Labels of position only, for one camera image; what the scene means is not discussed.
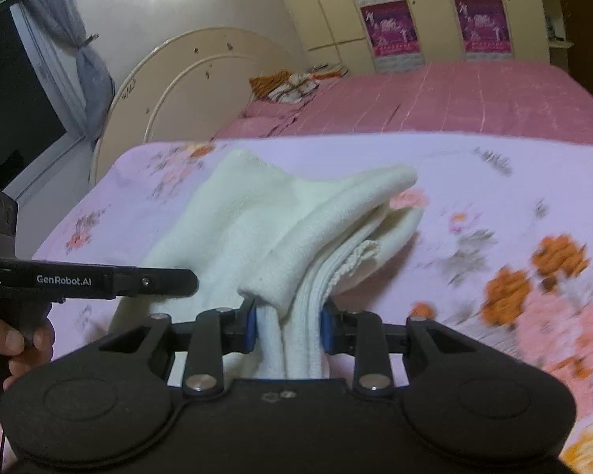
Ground books on nightstand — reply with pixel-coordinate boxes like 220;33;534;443
307;63;349;80

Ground cream white towel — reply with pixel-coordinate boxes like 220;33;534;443
111;150;422;380

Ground grey curtain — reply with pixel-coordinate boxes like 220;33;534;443
20;0;115;143

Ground lilac floral blanket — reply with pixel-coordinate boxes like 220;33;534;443
0;130;593;474

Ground white patterned folded cloth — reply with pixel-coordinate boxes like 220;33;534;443
266;74;319;104

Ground cream wooden headboard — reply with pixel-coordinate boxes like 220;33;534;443
90;27;301;185

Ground cream wardrobe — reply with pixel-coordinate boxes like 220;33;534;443
283;0;572;75

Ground magenta poster lower right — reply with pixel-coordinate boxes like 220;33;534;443
453;0;513;61

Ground pink pillow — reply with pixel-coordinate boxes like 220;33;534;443
212;96;316;141

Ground magenta poster lower left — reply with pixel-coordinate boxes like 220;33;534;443
361;0;424;74

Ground person's left hand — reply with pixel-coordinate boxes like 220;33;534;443
0;320;55;389

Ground dark window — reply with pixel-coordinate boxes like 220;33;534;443
0;1;65;188

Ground pink checked bedsheet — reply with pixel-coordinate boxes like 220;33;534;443
292;61;593;145

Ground orange folded cloth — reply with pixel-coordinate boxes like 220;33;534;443
248;71;292;100

